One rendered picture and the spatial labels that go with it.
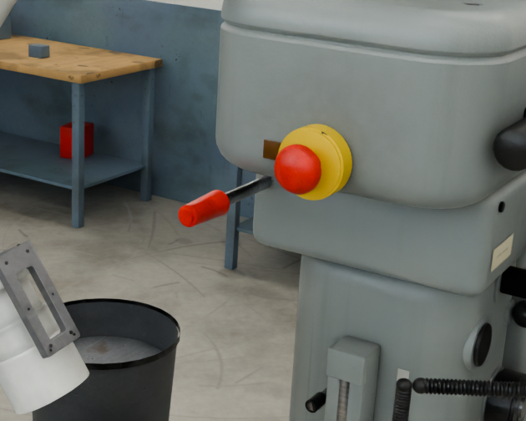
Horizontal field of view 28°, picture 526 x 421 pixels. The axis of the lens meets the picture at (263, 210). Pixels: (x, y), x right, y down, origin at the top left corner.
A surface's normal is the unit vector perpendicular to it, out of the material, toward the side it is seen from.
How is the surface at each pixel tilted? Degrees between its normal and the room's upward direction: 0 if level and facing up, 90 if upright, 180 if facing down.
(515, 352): 90
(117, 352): 0
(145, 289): 0
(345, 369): 90
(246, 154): 99
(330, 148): 90
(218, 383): 0
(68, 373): 60
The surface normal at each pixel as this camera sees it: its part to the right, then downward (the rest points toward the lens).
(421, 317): -0.23, 0.29
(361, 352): 0.06, -0.95
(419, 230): -0.50, 0.24
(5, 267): 0.69, -0.26
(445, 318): 0.16, 0.32
